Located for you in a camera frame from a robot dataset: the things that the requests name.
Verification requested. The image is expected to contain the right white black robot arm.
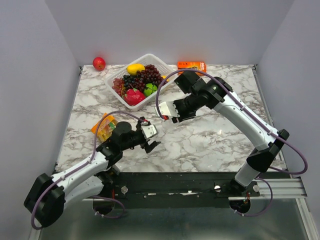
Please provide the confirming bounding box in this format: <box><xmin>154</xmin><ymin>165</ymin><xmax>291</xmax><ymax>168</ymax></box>
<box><xmin>172</xmin><ymin>71</ymin><xmax>290</xmax><ymax>196</ymax></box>

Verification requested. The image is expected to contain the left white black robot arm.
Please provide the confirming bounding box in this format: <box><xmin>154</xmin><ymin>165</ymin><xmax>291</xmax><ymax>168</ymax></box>
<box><xmin>23</xmin><ymin>121</ymin><xmax>159</xmax><ymax>230</ymax></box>

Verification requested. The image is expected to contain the small yellow lemon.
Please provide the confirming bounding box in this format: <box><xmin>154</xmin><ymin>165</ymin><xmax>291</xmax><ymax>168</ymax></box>
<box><xmin>161</xmin><ymin>75</ymin><xmax>170</xmax><ymax>82</ymax></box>

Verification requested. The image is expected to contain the green toy fruit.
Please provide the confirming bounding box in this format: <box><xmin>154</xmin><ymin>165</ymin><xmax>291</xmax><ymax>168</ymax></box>
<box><xmin>143</xmin><ymin>83</ymin><xmax>158</xmax><ymax>97</ymax></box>

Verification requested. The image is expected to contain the orange snack bag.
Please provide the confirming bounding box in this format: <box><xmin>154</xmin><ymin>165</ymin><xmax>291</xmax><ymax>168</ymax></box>
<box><xmin>97</xmin><ymin>115</ymin><xmax>118</xmax><ymax>143</ymax></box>

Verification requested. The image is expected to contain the orange razor box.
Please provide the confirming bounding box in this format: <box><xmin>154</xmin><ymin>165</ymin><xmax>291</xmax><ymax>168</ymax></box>
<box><xmin>177</xmin><ymin>61</ymin><xmax>207</xmax><ymax>76</ymax></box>

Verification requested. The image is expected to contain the dark purple grape bunch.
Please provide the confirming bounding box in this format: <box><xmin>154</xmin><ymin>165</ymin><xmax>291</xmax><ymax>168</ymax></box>
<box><xmin>122</xmin><ymin>64</ymin><xmax>163</xmax><ymax>92</ymax></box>

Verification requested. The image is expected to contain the red dragon fruit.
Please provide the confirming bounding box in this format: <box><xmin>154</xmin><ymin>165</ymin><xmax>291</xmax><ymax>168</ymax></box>
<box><xmin>123</xmin><ymin>88</ymin><xmax>146</xmax><ymax>106</ymax></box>

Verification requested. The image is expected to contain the white plastic basket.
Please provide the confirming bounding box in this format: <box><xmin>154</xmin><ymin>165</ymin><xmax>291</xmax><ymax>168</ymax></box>
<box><xmin>105</xmin><ymin>53</ymin><xmax>174</xmax><ymax>112</ymax></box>

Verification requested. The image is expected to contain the yellow mango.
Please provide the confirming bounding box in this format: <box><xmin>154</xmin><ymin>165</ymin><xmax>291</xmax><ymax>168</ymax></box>
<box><xmin>126</xmin><ymin>63</ymin><xmax>145</xmax><ymax>76</ymax></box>

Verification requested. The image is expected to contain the red grape bunch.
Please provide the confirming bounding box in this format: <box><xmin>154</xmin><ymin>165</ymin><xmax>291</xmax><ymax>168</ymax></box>
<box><xmin>112</xmin><ymin>78</ymin><xmax>125</xmax><ymax>97</ymax></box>

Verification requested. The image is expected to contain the red apple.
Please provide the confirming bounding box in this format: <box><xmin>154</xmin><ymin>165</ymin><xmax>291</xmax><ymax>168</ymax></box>
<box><xmin>92</xmin><ymin>57</ymin><xmax>106</xmax><ymax>71</ymax></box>

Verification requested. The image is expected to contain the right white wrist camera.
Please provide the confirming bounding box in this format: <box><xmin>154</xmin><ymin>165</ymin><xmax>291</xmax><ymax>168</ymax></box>
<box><xmin>155</xmin><ymin>101</ymin><xmax>180</xmax><ymax>120</ymax></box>

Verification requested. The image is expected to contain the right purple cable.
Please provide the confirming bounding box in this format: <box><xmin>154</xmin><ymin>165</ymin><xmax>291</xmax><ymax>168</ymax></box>
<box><xmin>155</xmin><ymin>69</ymin><xmax>309</xmax><ymax>217</ymax></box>

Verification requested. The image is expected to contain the purple cable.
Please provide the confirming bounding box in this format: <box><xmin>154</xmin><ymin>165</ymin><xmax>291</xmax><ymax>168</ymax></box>
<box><xmin>155</xmin><ymin>69</ymin><xmax>309</xmax><ymax>217</ymax></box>
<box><xmin>30</xmin><ymin>110</ymin><xmax>148</xmax><ymax>230</ymax></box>

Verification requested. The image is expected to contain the black mounting rail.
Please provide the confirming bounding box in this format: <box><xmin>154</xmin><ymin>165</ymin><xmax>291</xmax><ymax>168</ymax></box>
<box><xmin>82</xmin><ymin>171</ymin><xmax>263</xmax><ymax>210</ymax></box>

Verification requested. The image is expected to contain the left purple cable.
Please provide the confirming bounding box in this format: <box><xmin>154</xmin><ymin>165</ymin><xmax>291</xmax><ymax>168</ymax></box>
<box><xmin>30</xmin><ymin>110</ymin><xmax>148</xmax><ymax>230</ymax></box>

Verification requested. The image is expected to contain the aluminium frame rail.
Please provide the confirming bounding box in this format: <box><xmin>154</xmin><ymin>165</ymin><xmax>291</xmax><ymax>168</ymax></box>
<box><xmin>228</xmin><ymin>177</ymin><xmax>307</xmax><ymax>201</ymax></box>

